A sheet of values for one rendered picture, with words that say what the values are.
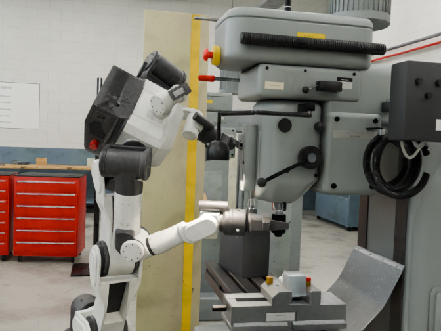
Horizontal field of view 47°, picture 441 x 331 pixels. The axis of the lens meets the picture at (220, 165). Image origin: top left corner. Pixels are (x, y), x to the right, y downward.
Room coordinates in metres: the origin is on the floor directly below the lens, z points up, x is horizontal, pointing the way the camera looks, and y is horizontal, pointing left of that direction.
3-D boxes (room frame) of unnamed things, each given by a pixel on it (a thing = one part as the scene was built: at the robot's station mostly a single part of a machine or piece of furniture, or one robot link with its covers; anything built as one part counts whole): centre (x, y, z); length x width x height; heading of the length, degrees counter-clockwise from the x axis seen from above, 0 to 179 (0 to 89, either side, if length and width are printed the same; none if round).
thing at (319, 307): (1.49, -0.20, 1.02); 0.35 x 0.15 x 0.11; 101
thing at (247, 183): (1.62, -0.09, 1.45); 0.04 x 0.04 x 0.21; 13
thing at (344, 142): (1.69, -0.39, 1.47); 0.24 x 0.19 x 0.26; 13
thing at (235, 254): (2.06, -0.11, 1.07); 0.22 x 0.12 x 0.20; 24
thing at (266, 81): (1.66, -0.24, 1.68); 0.34 x 0.24 x 0.10; 103
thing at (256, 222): (1.65, -0.11, 1.23); 0.13 x 0.12 x 0.10; 178
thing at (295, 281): (1.49, -0.23, 1.08); 0.06 x 0.05 x 0.06; 11
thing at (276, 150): (1.65, -0.20, 1.47); 0.21 x 0.19 x 0.32; 13
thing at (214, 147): (1.58, 0.01, 1.47); 0.07 x 0.07 x 0.06
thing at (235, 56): (1.65, -0.21, 1.81); 0.47 x 0.26 x 0.16; 103
